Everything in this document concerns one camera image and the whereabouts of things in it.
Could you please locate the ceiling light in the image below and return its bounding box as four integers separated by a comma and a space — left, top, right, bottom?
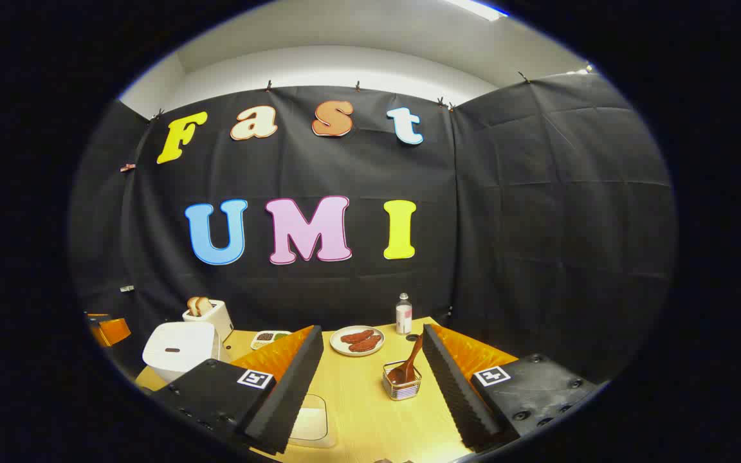
444, 0, 509, 21

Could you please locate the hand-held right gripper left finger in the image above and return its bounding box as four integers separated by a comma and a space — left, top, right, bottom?
152, 325, 324, 455

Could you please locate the black backdrop cloth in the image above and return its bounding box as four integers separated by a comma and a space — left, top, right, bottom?
68, 72, 678, 386

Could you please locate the clear glass rice container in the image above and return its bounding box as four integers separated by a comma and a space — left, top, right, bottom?
287, 394, 338, 449

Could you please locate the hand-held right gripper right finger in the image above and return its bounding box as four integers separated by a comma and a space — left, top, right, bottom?
422, 323, 599, 453

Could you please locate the brown wooden spoon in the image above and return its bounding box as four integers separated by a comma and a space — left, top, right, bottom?
387, 334, 424, 386

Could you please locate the white rice cooker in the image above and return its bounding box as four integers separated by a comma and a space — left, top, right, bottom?
142, 322, 223, 385

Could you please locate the metal wire chopstick holder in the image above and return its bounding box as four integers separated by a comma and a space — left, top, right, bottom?
382, 361, 423, 401

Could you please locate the white toaster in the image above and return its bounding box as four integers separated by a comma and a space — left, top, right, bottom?
182, 300, 234, 345

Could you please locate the clear bottle with pink label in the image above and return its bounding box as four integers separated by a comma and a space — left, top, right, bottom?
396, 293, 413, 335

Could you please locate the white divided grain dish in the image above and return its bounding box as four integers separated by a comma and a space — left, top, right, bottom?
250, 331, 292, 350

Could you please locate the white round plate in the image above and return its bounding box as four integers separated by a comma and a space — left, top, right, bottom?
330, 325, 385, 357

